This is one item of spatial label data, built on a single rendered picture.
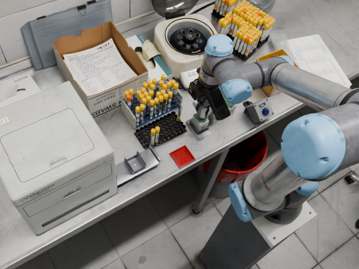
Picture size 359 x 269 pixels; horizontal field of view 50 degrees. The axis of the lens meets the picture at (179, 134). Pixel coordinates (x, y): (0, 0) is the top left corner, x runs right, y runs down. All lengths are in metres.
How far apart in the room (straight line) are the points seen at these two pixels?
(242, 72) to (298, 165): 0.39
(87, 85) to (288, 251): 1.44
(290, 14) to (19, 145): 1.39
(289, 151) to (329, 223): 1.71
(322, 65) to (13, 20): 1.23
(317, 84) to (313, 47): 0.90
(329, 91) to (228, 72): 0.28
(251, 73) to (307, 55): 0.75
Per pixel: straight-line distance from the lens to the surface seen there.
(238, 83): 1.04
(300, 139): 0.74
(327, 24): 2.01
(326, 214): 2.48
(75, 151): 1.05
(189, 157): 1.38
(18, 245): 1.30
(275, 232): 1.32
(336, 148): 0.73
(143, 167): 1.29
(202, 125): 1.38
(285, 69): 1.06
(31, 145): 1.08
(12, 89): 1.46
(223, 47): 1.08
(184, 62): 1.48
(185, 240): 2.18
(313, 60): 1.79
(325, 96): 0.92
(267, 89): 1.58
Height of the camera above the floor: 2.09
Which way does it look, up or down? 59 degrees down
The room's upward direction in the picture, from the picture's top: 12 degrees clockwise
